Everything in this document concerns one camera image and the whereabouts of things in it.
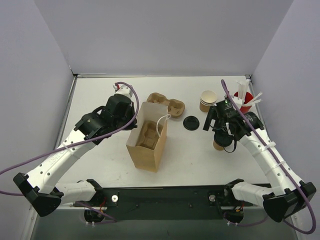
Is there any stack of paper cups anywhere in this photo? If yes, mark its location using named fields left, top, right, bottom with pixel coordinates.
left=199, top=90, right=218, bottom=113

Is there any black plastic cup lid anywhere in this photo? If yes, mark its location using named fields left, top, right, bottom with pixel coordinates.
left=214, top=131, right=233, bottom=148

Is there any brown paper coffee cup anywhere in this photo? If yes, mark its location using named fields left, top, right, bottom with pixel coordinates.
left=212, top=141, right=224, bottom=151

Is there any single brown cup carrier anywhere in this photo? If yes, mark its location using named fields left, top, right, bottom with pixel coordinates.
left=136, top=120, right=159, bottom=150

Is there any brown paper bag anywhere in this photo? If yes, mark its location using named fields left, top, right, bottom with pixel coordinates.
left=126, top=101, right=170, bottom=173

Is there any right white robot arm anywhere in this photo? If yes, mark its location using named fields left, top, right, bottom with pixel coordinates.
left=203, top=98, right=317, bottom=223

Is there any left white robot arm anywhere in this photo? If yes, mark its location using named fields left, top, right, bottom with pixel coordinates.
left=13, top=93, right=137, bottom=217

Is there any red cylindrical straw holder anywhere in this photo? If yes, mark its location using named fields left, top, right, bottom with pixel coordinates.
left=233, top=92, right=254, bottom=114

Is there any brown cardboard cup carrier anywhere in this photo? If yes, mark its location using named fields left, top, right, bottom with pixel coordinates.
left=146, top=92, right=186, bottom=119

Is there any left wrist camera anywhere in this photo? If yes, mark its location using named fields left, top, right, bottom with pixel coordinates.
left=113, top=84, right=133, bottom=99

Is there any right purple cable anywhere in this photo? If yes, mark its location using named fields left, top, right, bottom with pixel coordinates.
left=220, top=79, right=316, bottom=235

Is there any purple cable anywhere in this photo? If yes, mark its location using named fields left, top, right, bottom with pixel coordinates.
left=220, top=79, right=316, bottom=235
left=0, top=81, right=140, bottom=196

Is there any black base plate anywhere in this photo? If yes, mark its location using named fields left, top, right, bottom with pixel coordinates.
left=87, top=185, right=242, bottom=221

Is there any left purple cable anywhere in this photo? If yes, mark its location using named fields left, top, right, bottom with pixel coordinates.
left=0, top=81, right=140, bottom=196

